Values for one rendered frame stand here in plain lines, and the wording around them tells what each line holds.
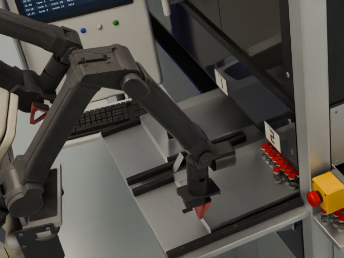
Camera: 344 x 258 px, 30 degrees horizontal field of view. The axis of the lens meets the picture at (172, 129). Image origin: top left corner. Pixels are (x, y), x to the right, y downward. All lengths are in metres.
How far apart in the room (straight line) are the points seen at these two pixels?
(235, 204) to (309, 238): 0.23
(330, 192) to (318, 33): 0.40
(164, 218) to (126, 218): 1.34
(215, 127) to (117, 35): 0.55
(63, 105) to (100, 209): 1.98
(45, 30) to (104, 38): 0.71
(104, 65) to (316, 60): 0.51
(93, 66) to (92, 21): 1.11
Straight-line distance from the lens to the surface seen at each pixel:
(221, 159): 1.64
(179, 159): 1.94
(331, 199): 1.64
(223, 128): 2.10
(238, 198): 1.84
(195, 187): 1.66
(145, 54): 2.44
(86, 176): 3.47
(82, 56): 1.27
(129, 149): 2.10
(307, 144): 1.62
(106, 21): 2.36
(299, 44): 1.48
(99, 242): 3.08
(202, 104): 2.23
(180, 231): 1.78
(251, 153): 1.98
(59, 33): 1.72
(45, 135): 1.35
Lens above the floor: 2.13
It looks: 36 degrees down
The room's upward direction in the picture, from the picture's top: 12 degrees counter-clockwise
